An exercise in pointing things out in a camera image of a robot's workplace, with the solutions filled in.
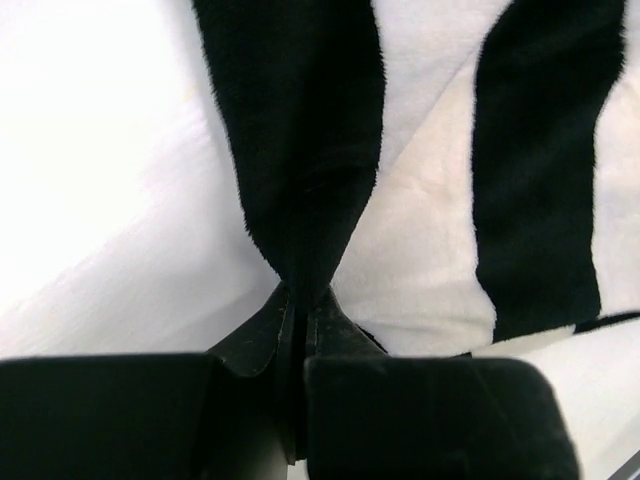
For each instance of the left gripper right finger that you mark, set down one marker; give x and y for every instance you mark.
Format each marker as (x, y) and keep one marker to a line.
(374, 416)

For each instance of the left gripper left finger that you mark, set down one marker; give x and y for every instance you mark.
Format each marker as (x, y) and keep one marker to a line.
(148, 416)

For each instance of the black white striped blanket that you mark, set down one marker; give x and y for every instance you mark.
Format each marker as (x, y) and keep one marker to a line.
(119, 230)

